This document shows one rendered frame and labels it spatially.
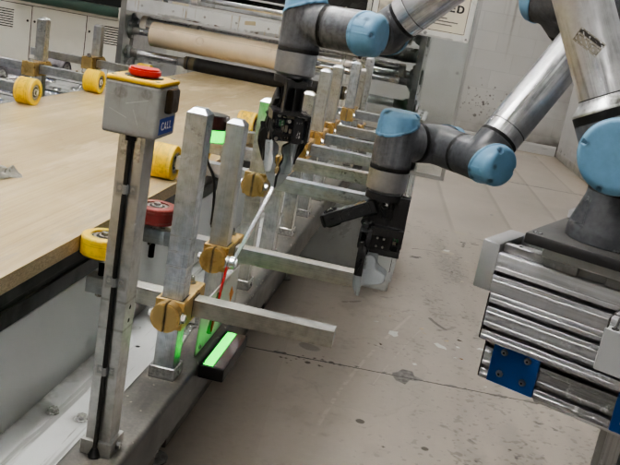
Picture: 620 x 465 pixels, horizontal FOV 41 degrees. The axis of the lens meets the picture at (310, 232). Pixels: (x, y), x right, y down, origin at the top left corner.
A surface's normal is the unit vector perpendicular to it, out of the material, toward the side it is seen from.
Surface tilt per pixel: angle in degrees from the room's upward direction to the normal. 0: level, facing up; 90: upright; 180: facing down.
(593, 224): 73
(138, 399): 0
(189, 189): 90
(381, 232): 90
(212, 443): 0
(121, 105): 90
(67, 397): 0
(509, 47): 90
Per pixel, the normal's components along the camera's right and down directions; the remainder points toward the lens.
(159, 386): 0.17, -0.95
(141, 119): -0.18, 0.24
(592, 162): -0.42, 0.28
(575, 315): -0.56, 0.13
